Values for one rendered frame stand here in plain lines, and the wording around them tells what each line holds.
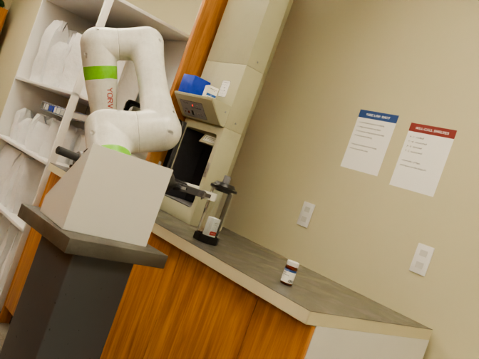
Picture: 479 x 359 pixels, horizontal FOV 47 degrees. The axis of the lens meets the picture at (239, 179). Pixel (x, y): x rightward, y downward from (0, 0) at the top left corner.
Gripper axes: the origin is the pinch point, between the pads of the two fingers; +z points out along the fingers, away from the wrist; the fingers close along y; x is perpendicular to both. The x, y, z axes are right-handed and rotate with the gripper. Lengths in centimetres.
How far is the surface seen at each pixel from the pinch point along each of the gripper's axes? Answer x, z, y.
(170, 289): 37.5, -3.3, -5.3
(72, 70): -37, 5, 176
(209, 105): -36, 14, 37
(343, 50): -85, 67, 21
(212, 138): -23, 27, 43
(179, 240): 19.0, -6.2, -4.3
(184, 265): 27.0, -3.2, -7.9
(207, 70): -54, 24, 62
